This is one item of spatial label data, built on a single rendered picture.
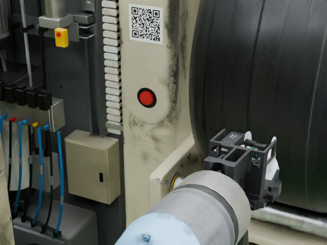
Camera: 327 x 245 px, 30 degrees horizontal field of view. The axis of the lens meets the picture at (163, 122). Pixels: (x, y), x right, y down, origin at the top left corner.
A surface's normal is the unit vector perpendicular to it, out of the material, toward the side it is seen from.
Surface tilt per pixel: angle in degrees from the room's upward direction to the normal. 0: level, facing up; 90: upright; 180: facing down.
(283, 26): 63
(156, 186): 90
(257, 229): 0
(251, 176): 83
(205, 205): 26
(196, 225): 33
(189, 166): 90
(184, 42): 90
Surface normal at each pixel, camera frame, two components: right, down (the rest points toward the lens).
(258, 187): -0.44, 0.29
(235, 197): 0.66, -0.54
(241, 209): 0.81, -0.28
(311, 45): -0.41, 0.04
